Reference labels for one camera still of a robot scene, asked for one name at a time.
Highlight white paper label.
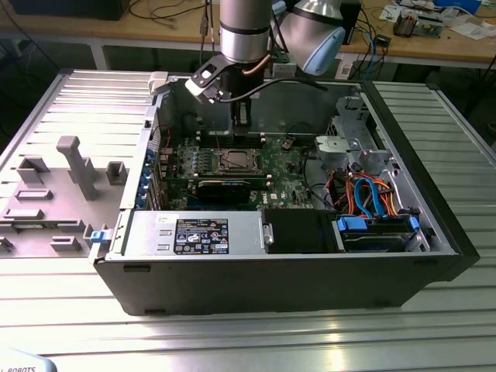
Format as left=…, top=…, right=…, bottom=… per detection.
left=335, top=57, right=354, bottom=81

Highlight grey parts rack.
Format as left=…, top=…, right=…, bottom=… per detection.
left=0, top=135, right=129, bottom=260

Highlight wooden desk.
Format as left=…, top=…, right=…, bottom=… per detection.
left=0, top=0, right=496, bottom=71

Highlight brown gripper cable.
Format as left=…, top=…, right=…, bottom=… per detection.
left=242, top=53, right=271, bottom=75

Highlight green motherboard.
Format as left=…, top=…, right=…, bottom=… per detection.
left=153, top=133, right=323, bottom=212

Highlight blue data wire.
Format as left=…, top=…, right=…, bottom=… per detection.
left=353, top=174, right=389, bottom=219

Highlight grey power supply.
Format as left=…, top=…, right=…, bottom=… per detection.
left=122, top=211, right=269, bottom=257

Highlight black camera cable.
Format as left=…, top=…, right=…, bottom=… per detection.
left=215, top=77, right=329, bottom=104

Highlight black flat device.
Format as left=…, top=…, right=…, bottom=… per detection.
left=11, top=0, right=125, bottom=21

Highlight blue case latch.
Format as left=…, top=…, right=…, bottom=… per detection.
left=90, top=228, right=112, bottom=246

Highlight grey camera box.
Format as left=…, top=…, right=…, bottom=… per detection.
left=272, top=61, right=295, bottom=78

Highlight black upright box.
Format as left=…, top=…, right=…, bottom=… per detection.
left=340, top=0, right=364, bottom=47

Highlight white black camera box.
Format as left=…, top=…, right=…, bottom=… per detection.
left=184, top=55, right=230, bottom=105

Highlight hard disk in blue carrier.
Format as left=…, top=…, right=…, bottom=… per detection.
left=332, top=213, right=422, bottom=253

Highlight white papers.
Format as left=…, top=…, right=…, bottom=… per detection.
left=451, top=22, right=496, bottom=40

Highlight grey metal device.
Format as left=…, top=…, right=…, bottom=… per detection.
left=416, top=13, right=446, bottom=39

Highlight beige plastic block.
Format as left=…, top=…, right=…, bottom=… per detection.
left=148, top=71, right=172, bottom=96

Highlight green RAM stick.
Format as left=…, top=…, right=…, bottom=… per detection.
left=169, top=174, right=271, bottom=182

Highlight finned CPU cooler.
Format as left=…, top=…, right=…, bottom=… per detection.
left=392, top=10, right=419, bottom=39

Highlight thin red wire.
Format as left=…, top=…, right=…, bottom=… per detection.
left=151, top=126, right=174, bottom=151

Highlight blue flat box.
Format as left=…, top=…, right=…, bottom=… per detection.
left=432, top=0, right=482, bottom=12

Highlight perforated metal disk bay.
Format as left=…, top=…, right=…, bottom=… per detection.
left=327, top=95, right=374, bottom=137

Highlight silver embossed metal bracket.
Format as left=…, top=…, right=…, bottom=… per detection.
left=313, top=134, right=360, bottom=163

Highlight black PC case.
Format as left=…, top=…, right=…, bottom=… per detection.
left=92, top=75, right=481, bottom=317

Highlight orange power wire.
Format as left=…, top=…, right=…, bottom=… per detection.
left=329, top=172, right=402, bottom=218

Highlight CPU socket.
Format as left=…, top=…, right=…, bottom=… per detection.
left=216, top=146, right=260, bottom=174

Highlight metal socket cover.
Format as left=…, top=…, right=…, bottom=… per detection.
left=219, top=149, right=257, bottom=174

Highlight black graphics card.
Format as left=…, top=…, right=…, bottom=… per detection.
left=196, top=178, right=253, bottom=204

